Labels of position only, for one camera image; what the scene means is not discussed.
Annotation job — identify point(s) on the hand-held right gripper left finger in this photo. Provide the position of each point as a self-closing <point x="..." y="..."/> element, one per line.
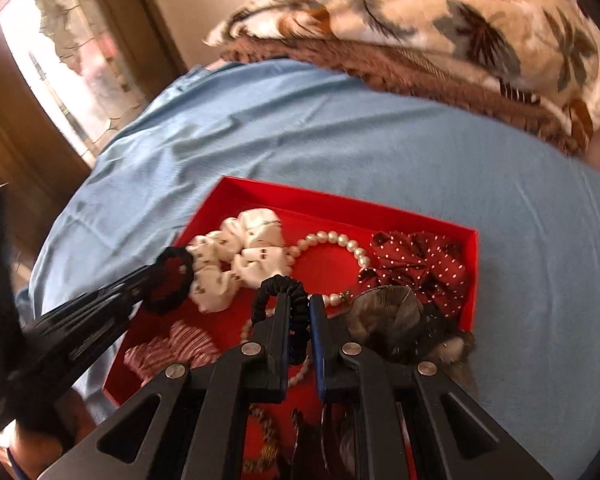
<point x="283" y="350"/>

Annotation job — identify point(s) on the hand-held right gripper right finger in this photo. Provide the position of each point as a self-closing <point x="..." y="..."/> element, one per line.
<point x="317" y="350"/>

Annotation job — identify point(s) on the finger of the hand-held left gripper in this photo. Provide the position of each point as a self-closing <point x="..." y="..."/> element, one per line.
<point x="105" y="305"/>

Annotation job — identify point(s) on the red-white plaid scrunchie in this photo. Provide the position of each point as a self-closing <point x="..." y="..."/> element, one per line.
<point x="175" y="347"/>

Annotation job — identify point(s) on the person's left hand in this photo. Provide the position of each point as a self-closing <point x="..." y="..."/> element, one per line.
<point x="55" y="430"/>

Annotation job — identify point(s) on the brown sheer scrunchie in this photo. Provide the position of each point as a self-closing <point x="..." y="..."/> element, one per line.
<point x="385" y="320"/>

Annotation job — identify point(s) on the leopard print hair band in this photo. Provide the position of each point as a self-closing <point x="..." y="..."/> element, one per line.
<point x="262" y="432"/>

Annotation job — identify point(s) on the white printed scrunchie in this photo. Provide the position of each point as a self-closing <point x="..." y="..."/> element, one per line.
<point x="240" y="255"/>

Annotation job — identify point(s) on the black lace scrunchie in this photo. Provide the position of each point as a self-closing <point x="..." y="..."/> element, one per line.
<point x="445" y="332"/>

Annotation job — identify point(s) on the dark red polka dot scrunchie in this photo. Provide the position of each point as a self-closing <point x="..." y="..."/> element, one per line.
<point x="430" y="265"/>

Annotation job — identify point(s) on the light blue bed sheet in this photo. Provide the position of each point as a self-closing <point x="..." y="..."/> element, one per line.
<point x="380" y="150"/>

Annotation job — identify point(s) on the bright window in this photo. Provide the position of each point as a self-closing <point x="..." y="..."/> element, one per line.
<point x="75" y="60"/>

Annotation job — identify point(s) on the floral fleece blanket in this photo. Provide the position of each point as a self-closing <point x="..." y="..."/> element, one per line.
<point x="430" y="25"/>

